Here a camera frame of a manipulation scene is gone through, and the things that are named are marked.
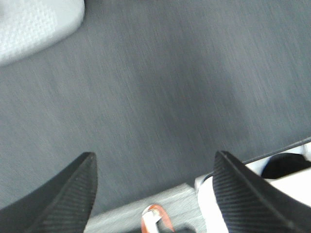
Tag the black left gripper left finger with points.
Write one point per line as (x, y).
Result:
(61, 205)

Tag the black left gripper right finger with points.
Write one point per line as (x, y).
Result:
(249, 204)

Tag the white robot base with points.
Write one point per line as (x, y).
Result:
(296, 185)

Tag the orange and white object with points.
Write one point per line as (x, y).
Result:
(151, 215)

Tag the grey perforated laundry basket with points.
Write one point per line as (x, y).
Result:
(29, 26)

